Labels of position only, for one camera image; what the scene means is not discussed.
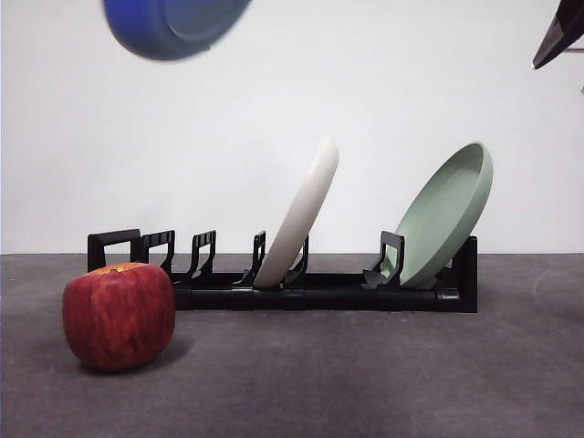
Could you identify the blue plate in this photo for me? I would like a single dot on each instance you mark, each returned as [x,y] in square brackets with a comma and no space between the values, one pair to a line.
[150,32]

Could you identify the black plate rack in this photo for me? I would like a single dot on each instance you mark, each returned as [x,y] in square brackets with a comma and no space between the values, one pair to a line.
[319,301]

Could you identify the green plate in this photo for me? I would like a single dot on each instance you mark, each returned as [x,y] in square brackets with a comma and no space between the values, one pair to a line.
[442,219]

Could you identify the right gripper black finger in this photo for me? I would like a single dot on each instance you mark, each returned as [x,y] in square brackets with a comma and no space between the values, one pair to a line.
[563,32]

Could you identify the red apple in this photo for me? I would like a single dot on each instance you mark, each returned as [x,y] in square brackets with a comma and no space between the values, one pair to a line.
[118,315]

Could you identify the white plate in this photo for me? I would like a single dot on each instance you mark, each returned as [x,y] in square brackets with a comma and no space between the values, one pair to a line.
[301,214]

